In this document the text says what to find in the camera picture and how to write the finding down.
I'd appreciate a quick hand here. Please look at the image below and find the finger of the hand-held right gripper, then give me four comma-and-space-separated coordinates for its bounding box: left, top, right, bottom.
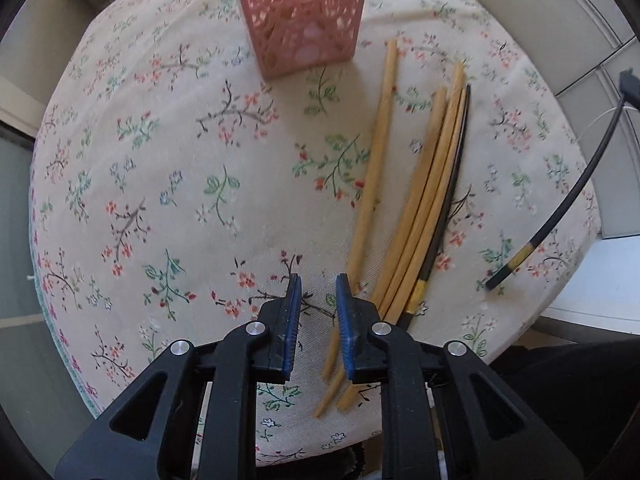
619, 70, 640, 108

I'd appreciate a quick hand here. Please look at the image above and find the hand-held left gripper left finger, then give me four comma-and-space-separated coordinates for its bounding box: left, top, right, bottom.
54, 273, 304, 480

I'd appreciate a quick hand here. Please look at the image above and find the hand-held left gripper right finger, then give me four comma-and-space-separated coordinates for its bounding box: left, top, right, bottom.
335, 273, 586, 480

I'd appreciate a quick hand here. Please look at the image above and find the black chopstick with gold band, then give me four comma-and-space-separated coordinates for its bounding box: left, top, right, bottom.
395, 84, 473, 331
485, 102, 628, 291

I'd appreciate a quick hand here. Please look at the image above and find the pile of wooden chopsticks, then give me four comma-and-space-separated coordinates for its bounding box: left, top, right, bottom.
312, 37, 467, 418

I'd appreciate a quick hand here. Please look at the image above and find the pink perforated plastic basket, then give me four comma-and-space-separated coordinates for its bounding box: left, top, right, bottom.
226, 0, 373, 80

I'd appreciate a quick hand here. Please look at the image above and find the floral tablecloth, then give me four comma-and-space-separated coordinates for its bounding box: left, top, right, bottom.
29, 0, 601, 468

